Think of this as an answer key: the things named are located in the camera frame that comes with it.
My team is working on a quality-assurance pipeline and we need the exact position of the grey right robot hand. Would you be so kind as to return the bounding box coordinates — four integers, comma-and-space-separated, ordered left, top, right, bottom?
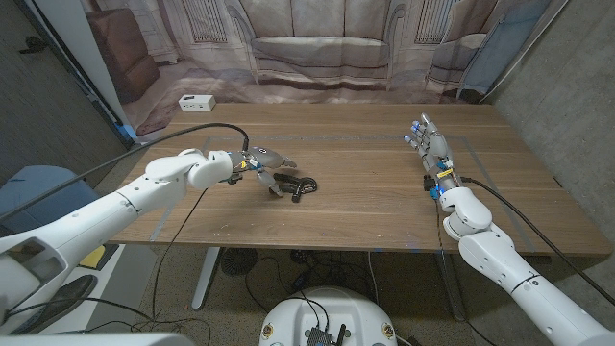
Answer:
403, 111, 462, 192

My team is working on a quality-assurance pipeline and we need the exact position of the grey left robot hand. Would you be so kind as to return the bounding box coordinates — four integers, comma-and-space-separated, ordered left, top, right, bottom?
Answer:
228, 146, 298, 199

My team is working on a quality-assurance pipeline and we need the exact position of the black grip strengthener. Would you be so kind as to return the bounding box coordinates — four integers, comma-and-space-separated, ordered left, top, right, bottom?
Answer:
273, 172, 319, 204

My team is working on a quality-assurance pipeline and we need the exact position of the grey tape outline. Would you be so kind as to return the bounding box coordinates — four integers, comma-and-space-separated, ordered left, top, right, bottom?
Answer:
149, 136, 537, 254

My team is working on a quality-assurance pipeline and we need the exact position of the white power box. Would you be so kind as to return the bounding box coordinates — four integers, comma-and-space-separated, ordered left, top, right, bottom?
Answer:
178, 94, 217, 112

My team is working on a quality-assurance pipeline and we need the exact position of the black round fan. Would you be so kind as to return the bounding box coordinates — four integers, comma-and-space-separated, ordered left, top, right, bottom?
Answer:
219, 247, 258, 278

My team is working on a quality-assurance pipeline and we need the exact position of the blue leaning panel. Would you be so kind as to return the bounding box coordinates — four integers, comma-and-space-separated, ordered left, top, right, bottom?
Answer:
455, 0, 554, 100

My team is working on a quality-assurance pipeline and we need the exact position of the printed living room backdrop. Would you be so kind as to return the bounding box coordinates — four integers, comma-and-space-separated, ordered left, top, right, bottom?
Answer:
79, 0, 571, 140

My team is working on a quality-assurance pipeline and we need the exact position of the white table leg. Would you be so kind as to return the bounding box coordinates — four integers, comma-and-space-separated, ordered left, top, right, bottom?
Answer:
191, 247, 222, 311

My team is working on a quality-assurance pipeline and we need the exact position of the blue tape piece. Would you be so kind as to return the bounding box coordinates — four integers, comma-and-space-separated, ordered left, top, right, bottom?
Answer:
114, 123, 139, 142

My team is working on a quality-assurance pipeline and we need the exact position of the grey table leg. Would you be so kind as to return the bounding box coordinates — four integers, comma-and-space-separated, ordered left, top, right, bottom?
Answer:
435, 252, 468, 322

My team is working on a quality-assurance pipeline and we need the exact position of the white robot torso base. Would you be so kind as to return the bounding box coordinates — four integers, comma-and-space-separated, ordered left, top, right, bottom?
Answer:
258, 286, 399, 346

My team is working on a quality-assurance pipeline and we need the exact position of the black device with antenna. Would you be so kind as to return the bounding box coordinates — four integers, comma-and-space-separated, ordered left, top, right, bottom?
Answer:
305, 324, 348, 346

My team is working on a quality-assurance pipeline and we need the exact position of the white pedal platform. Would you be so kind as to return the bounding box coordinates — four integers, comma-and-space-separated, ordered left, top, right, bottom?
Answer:
37, 242, 159, 335

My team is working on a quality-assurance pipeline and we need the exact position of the yellow foot pedal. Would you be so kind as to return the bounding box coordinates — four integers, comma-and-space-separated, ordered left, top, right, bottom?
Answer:
78, 244, 108, 270

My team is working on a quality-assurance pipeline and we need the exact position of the white robot chest plate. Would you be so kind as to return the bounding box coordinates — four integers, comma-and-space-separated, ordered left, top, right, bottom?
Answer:
0, 332, 194, 346

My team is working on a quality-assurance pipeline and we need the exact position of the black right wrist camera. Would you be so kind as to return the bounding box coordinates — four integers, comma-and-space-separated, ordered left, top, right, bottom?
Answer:
422, 173, 441, 200

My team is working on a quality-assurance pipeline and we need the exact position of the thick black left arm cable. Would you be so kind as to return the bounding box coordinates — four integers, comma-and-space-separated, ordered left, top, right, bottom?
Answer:
0, 122, 251, 223

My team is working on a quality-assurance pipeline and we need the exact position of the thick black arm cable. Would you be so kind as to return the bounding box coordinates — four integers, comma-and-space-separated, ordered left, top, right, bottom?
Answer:
0, 122, 251, 223
459, 176, 615, 308

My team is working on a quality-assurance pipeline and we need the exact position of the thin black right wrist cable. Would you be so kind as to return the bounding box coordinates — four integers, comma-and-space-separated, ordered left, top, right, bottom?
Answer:
434, 197, 501, 346

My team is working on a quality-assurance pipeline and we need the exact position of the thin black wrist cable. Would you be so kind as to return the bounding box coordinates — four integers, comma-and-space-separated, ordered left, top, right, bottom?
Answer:
0, 187, 212, 335
434, 197, 501, 346

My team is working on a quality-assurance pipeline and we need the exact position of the black floor cable bundle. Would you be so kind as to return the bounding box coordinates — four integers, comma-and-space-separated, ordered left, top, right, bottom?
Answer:
243, 248, 374, 316

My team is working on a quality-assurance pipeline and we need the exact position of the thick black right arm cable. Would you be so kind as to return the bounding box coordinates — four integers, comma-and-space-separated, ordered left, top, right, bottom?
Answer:
459, 176, 615, 308

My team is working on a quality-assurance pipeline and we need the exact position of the thin black left wrist cable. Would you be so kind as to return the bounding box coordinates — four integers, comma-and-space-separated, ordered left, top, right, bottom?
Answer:
0, 187, 212, 335

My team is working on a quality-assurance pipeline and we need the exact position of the white floor cable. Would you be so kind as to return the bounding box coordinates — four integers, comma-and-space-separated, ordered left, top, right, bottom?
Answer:
367, 250, 381, 307

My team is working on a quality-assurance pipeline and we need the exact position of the black door handle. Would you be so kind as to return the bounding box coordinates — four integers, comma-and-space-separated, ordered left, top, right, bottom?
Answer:
18, 36, 49, 55

